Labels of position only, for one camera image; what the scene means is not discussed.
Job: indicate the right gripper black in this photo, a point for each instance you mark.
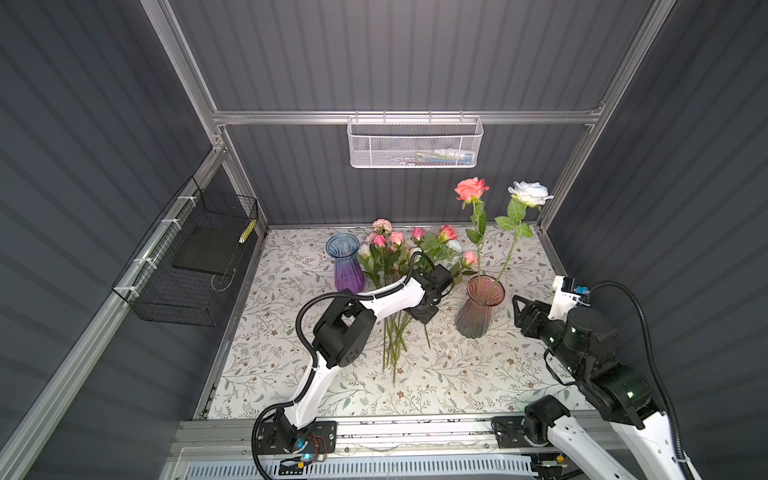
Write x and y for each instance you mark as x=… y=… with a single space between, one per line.
x=532 y=313

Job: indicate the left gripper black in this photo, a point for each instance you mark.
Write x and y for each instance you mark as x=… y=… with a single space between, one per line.
x=427 y=317

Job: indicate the white spray rose stem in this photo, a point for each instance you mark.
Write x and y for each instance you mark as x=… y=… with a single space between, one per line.
x=454 y=245

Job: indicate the light pink rose stem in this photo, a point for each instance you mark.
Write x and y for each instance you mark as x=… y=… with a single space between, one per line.
x=459 y=264

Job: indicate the red pink rose stem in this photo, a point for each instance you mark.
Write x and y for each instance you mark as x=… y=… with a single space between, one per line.
x=445 y=232

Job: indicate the pink glass vase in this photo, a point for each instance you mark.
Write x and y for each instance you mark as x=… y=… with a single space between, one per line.
x=485 y=293

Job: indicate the deep pink rose stem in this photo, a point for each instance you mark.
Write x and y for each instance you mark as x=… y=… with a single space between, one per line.
x=470 y=192

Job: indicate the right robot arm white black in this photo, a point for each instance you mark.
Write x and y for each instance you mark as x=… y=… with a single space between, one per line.
x=638 y=408

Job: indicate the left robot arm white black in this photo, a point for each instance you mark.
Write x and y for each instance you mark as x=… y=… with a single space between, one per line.
x=341 y=334

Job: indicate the blue purple glass vase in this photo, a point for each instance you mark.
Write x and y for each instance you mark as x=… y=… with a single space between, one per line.
x=348 y=275

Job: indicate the single dark pink bud stem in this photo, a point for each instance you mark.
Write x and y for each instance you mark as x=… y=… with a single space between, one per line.
x=418 y=237

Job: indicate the small pink spray roses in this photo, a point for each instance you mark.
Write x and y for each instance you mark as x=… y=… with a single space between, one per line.
x=384 y=260

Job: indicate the floral patterned table mat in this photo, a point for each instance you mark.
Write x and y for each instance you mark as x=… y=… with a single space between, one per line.
x=442 y=371

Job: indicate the tubes in white basket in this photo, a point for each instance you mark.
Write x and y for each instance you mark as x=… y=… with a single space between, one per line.
x=450 y=157

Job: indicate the yellow tube in basket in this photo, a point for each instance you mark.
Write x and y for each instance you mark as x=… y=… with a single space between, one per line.
x=247 y=231

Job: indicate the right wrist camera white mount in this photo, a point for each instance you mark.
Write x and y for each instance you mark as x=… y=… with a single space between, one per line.
x=568 y=294

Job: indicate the white wire mesh basket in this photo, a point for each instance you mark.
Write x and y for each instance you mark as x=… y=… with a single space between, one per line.
x=377 y=142

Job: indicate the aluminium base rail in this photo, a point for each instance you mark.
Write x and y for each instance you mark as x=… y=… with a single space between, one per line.
x=451 y=446

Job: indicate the black wire basket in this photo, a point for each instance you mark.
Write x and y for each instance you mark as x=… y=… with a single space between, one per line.
x=191 y=268

